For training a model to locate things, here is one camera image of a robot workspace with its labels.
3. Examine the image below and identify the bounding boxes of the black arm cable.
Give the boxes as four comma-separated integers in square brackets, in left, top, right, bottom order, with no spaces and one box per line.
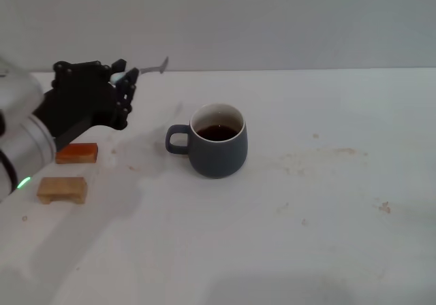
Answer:
[0,150,18,192]

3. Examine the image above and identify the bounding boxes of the reddish brown wooden block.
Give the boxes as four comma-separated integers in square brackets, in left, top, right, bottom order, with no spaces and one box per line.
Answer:
[55,142,99,165]

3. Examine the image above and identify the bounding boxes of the blue handled metal spoon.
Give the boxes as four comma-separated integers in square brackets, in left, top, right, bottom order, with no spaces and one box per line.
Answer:
[110,57,170,83]

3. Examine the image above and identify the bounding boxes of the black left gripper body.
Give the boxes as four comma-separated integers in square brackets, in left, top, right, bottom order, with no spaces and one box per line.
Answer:
[32,72,119,149]

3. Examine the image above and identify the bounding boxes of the light tan wooden block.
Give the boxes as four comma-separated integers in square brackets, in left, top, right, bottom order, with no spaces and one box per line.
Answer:
[36,176,89,204]

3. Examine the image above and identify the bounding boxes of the dark grey ceramic cup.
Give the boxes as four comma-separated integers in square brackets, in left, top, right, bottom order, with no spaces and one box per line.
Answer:
[166,103,249,179]

